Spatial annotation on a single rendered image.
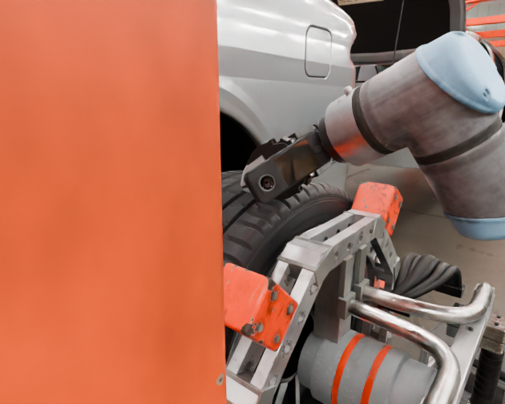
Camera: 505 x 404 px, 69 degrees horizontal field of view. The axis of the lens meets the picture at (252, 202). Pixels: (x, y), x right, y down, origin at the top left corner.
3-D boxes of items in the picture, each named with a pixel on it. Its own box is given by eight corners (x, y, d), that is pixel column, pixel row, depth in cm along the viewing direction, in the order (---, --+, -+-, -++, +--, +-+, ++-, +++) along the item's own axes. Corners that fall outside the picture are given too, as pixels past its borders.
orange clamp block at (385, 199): (357, 229, 80) (369, 192, 82) (393, 238, 75) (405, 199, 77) (346, 219, 74) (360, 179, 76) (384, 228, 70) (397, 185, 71)
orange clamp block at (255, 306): (256, 285, 54) (225, 260, 47) (301, 304, 49) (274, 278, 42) (234, 330, 51) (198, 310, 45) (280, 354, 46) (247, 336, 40)
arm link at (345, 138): (377, 166, 42) (337, 90, 41) (344, 179, 45) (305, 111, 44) (405, 139, 48) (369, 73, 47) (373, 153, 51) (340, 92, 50)
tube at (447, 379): (344, 309, 63) (349, 252, 60) (471, 358, 51) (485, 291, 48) (286, 365, 50) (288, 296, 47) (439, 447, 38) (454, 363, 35)
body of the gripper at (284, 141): (311, 174, 60) (373, 147, 51) (282, 196, 55) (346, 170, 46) (288, 134, 60) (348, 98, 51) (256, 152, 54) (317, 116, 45)
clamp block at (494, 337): (450, 323, 72) (454, 299, 71) (505, 341, 67) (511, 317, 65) (444, 335, 69) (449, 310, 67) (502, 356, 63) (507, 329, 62)
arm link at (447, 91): (505, 128, 33) (453, 28, 31) (382, 174, 42) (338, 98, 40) (517, 95, 39) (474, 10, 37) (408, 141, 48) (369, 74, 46)
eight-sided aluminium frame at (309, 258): (361, 385, 99) (380, 191, 84) (385, 398, 95) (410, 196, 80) (220, 585, 59) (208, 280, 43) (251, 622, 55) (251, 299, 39)
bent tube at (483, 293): (386, 268, 78) (391, 222, 75) (492, 300, 66) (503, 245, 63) (349, 304, 65) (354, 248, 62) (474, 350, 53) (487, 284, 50)
